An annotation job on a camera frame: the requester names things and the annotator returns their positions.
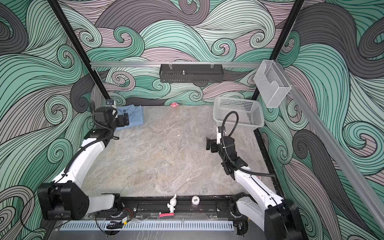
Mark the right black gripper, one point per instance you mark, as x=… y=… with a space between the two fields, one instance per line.
x=214 y=145

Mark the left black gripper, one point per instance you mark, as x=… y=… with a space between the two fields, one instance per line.
x=120 y=120

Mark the light blue long sleeve shirt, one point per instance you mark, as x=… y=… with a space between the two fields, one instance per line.
x=136 y=116

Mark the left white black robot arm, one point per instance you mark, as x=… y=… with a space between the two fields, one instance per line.
x=63 y=198

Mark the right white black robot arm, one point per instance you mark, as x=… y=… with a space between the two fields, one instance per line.
x=279 y=218

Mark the white perforated plastic basket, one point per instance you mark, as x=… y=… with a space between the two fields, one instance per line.
x=250 y=112

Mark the small round white figurine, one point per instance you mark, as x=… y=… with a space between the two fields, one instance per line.
x=195 y=200

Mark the white rabbit figurine pink base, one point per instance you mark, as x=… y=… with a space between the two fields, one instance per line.
x=171 y=206

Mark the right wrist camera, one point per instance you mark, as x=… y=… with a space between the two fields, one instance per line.
x=220 y=133

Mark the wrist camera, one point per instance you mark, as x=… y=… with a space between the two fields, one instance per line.
x=110 y=103
x=220 y=133

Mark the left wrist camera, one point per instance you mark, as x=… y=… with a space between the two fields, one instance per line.
x=110 y=103

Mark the aluminium rail back wall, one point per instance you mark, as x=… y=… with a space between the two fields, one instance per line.
x=134 y=64

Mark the aluminium rail wall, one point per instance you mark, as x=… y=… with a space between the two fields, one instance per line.
x=305 y=97
x=134 y=64

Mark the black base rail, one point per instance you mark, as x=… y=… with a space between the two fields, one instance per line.
x=221 y=206

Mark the clear plastic wall bin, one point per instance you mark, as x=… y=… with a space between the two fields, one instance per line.
x=272 y=82

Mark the white slotted cable duct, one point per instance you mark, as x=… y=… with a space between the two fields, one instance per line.
x=155 y=225

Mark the aluminium rail right wall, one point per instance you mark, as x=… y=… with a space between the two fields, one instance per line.
x=305 y=97

